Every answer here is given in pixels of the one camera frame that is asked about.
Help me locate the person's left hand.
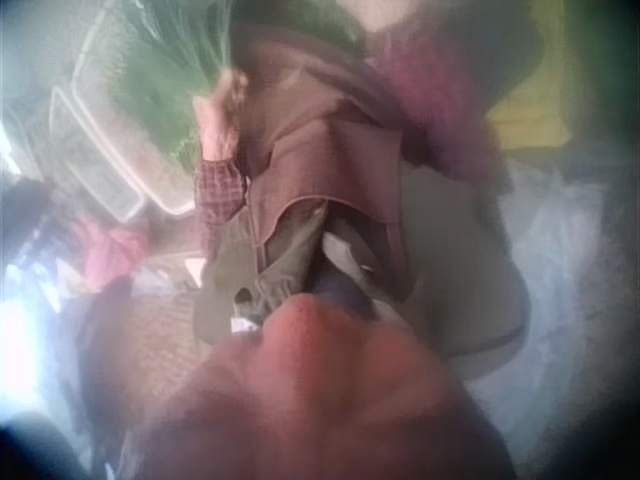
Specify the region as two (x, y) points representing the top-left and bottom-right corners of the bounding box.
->
(191, 66), (252, 162)

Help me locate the green mesh bag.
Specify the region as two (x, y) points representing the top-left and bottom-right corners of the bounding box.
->
(115, 0), (362, 157)

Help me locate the white plastic crate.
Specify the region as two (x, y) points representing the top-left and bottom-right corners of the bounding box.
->
(47, 9), (197, 222)

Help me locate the pink cloth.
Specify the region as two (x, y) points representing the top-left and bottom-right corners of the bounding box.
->
(79, 217), (152, 289)

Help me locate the woven brown mat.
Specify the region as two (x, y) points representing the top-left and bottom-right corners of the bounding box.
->
(142, 254), (214, 366)

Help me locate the yellow cloth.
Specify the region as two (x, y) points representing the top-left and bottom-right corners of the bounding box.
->
(487, 0), (574, 151)

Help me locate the white plastic bag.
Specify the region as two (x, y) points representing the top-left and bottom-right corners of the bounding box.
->
(492, 162), (640, 401)

